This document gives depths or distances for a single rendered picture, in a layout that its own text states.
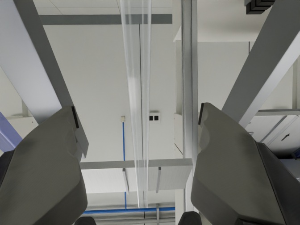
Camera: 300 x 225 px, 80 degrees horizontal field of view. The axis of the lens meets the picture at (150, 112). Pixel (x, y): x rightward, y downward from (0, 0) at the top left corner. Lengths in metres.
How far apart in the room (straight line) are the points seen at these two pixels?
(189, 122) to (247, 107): 0.27
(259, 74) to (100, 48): 1.92
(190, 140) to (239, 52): 1.84
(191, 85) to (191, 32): 0.16
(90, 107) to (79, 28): 0.85
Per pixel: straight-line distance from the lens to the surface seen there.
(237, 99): 0.35
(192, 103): 0.56
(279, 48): 0.27
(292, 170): 0.55
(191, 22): 0.61
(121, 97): 2.00
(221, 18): 0.84
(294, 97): 1.27
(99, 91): 2.05
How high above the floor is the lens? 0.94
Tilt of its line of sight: 3 degrees up
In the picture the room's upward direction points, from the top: 179 degrees clockwise
